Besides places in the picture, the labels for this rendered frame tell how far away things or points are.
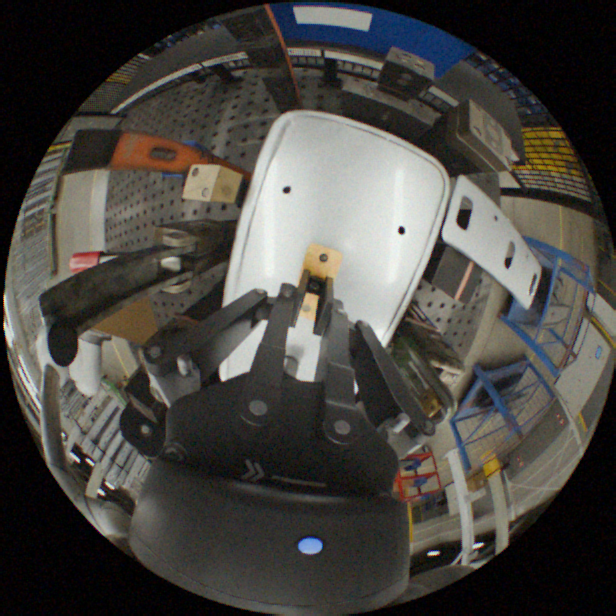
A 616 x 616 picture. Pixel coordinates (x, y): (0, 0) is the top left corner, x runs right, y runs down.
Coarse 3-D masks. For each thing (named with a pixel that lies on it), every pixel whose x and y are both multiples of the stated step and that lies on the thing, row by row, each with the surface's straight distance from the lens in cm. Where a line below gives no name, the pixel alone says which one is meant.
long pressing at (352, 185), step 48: (288, 144) 24; (336, 144) 24; (384, 144) 25; (336, 192) 22; (384, 192) 23; (432, 192) 26; (240, 240) 24; (288, 240) 22; (336, 240) 22; (384, 240) 23; (432, 240) 26; (240, 288) 25; (336, 288) 23; (384, 288) 24; (288, 336) 26; (384, 336) 27
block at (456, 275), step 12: (432, 252) 31; (444, 252) 29; (456, 252) 30; (432, 264) 30; (444, 264) 29; (456, 264) 30; (468, 264) 32; (432, 276) 29; (444, 276) 30; (456, 276) 31; (468, 276) 32; (480, 276) 34; (444, 288) 30; (456, 288) 31; (468, 288) 33; (456, 300) 32; (468, 300) 34
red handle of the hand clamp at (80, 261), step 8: (72, 256) 26; (80, 256) 25; (88, 256) 24; (96, 256) 24; (104, 256) 23; (112, 256) 23; (176, 256) 21; (72, 264) 26; (80, 264) 25; (88, 264) 24; (96, 264) 24; (160, 264) 21; (168, 264) 21; (176, 264) 21; (72, 272) 27; (176, 272) 21
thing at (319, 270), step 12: (312, 252) 21; (324, 252) 21; (336, 252) 21; (312, 264) 22; (324, 264) 22; (336, 264) 22; (300, 276) 22; (312, 276) 22; (324, 276) 22; (336, 276) 22; (312, 288) 22; (312, 300) 23; (300, 312) 24; (312, 312) 24
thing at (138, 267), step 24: (120, 264) 16; (144, 264) 18; (72, 288) 15; (96, 288) 17; (120, 288) 18; (144, 288) 19; (48, 312) 15; (72, 312) 17; (96, 312) 17; (48, 336) 13; (72, 336) 13; (72, 360) 14
